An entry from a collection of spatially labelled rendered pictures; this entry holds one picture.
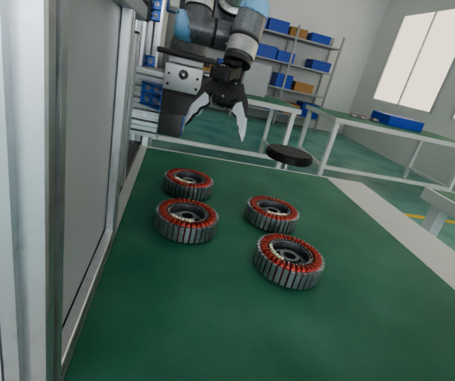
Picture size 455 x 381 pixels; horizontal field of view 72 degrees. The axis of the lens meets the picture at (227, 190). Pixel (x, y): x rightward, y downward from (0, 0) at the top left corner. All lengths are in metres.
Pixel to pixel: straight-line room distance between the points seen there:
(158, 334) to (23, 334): 0.16
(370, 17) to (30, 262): 8.35
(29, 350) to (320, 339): 0.32
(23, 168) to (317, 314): 0.40
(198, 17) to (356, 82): 7.58
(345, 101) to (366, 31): 1.54
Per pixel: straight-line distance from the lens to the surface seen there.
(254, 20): 0.84
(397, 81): 7.31
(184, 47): 1.33
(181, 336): 0.39
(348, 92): 8.33
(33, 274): 0.23
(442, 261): 0.83
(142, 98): 1.35
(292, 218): 0.64
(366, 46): 8.42
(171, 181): 0.67
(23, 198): 0.21
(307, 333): 0.45
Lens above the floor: 1.04
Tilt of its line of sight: 22 degrees down
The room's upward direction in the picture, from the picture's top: 13 degrees clockwise
